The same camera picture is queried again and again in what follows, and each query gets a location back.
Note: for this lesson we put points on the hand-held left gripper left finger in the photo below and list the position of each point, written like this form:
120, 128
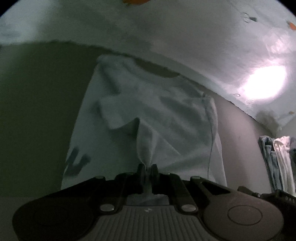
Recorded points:
141, 172

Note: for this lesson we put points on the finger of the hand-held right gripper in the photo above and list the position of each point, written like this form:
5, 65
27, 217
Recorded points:
248, 191

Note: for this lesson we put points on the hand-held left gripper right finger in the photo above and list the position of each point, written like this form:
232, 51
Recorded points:
154, 172

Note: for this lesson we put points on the light blue printed t-shirt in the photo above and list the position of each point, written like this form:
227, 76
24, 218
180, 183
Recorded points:
150, 104

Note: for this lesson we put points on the folded blue denim jeans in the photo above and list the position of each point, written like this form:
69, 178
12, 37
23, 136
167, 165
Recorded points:
270, 160

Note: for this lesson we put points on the folded white garment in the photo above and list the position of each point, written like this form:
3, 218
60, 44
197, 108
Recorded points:
283, 157

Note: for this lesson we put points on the folded grey-blue garment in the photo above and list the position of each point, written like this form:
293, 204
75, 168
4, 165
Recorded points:
293, 148

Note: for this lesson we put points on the carrot print pale sheet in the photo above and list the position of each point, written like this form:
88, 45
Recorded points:
185, 34

